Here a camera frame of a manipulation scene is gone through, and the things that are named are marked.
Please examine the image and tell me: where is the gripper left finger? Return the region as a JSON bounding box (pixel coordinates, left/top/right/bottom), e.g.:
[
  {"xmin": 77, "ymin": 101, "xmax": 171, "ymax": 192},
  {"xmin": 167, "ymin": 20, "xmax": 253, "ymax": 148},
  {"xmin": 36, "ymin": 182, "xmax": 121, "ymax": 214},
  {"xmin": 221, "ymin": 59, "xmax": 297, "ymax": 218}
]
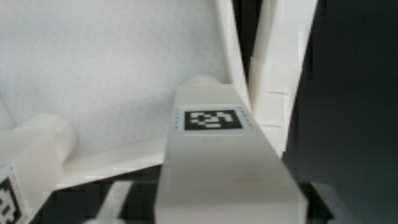
[{"xmin": 82, "ymin": 179, "xmax": 162, "ymax": 224}]

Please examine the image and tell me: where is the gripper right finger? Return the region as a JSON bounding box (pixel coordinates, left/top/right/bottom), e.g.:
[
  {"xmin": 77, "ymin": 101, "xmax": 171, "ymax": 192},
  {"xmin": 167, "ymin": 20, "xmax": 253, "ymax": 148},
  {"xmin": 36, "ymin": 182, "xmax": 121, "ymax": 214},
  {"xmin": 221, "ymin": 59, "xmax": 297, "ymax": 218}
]
[{"xmin": 301, "ymin": 182, "xmax": 347, "ymax": 224}]

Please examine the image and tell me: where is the white desk leg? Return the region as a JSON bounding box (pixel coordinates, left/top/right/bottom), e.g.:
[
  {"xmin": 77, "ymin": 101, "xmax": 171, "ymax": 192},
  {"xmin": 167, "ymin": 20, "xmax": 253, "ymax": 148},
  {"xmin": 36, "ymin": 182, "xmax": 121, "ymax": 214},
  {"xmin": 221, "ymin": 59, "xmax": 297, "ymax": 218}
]
[
  {"xmin": 0, "ymin": 113, "xmax": 77, "ymax": 224},
  {"xmin": 155, "ymin": 75, "xmax": 308, "ymax": 224}
]

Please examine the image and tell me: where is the white desk tabletop tray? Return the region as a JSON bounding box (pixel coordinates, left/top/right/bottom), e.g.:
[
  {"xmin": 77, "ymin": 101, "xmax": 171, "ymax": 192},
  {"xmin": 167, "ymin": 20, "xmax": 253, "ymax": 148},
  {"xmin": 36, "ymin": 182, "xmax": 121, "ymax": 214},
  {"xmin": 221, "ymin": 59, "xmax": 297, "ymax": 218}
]
[{"xmin": 0, "ymin": 0, "xmax": 245, "ymax": 187}]

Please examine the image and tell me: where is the white front fence bar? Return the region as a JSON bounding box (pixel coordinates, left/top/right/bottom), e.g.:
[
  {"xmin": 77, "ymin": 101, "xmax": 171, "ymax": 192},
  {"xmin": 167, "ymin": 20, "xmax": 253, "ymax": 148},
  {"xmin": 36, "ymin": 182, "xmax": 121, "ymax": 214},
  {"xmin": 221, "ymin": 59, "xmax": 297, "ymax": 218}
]
[{"xmin": 249, "ymin": 0, "xmax": 318, "ymax": 155}]

